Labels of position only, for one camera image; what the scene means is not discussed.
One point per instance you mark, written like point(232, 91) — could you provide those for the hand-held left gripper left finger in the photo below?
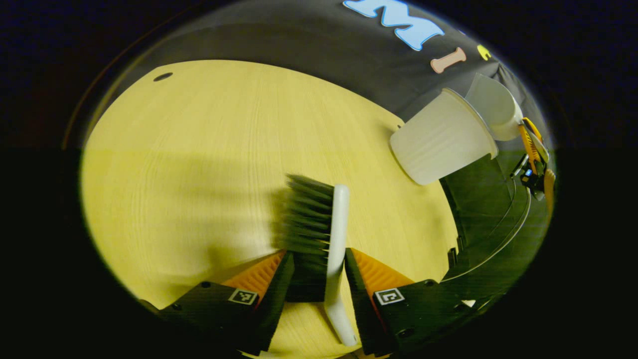
point(276, 299)

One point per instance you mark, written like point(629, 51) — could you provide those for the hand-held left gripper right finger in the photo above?
point(361, 309)

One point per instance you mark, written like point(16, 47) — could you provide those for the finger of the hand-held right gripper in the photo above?
point(541, 147)
point(529, 149)

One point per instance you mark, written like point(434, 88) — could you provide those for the white dustpan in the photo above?
point(493, 104)

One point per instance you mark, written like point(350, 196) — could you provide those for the small white broom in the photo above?
point(339, 234)

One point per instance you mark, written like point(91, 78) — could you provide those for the white garbage bin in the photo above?
point(438, 142)

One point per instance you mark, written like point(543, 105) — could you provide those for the light wooden desktop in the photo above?
point(189, 149)

